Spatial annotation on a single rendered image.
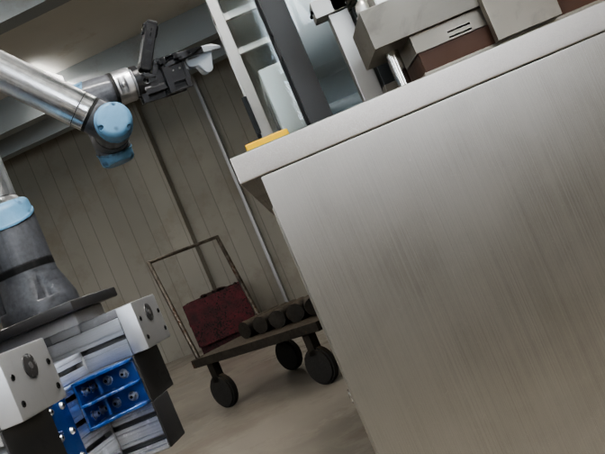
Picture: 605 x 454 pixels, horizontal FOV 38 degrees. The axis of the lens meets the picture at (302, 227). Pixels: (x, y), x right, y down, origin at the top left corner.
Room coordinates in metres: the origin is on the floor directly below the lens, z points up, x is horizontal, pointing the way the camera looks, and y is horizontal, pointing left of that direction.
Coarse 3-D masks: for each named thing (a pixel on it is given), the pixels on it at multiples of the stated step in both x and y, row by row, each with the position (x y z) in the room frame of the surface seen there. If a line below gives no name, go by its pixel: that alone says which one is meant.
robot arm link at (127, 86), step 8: (112, 72) 1.88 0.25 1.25; (120, 72) 1.87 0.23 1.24; (128, 72) 1.87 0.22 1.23; (120, 80) 1.87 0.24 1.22; (128, 80) 1.87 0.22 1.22; (120, 88) 1.86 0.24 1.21; (128, 88) 1.87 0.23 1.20; (136, 88) 1.88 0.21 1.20; (128, 96) 1.88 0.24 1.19; (136, 96) 1.89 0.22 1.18
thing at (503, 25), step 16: (480, 0) 1.25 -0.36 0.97; (496, 0) 1.25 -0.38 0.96; (512, 0) 1.25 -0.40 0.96; (528, 0) 1.25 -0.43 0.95; (544, 0) 1.25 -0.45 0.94; (496, 16) 1.25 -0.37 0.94; (512, 16) 1.25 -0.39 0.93; (528, 16) 1.25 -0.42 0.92; (544, 16) 1.25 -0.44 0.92; (496, 32) 1.25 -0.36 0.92; (512, 32) 1.25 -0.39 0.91
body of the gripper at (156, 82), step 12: (156, 60) 1.91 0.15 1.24; (180, 60) 1.91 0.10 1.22; (132, 72) 1.88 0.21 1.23; (144, 72) 1.90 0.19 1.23; (156, 72) 1.91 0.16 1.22; (168, 72) 1.90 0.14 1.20; (180, 72) 1.91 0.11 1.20; (144, 84) 1.90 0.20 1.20; (156, 84) 1.91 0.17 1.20; (168, 84) 1.90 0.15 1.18; (180, 84) 1.92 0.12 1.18; (192, 84) 1.91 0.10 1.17; (144, 96) 1.90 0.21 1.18; (156, 96) 1.92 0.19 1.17
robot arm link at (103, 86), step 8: (88, 80) 1.86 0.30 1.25; (96, 80) 1.86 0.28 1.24; (104, 80) 1.86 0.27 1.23; (112, 80) 1.86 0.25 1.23; (80, 88) 1.84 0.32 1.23; (88, 88) 1.84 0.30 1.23; (96, 88) 1.85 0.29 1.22; (104, 88) 1.85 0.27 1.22; (112, 88) 1.86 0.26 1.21; (96, 96) 1.85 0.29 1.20; (104, 96) 1.85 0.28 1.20; (112, 96) 1.86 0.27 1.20; (120, 96) 1.87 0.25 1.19
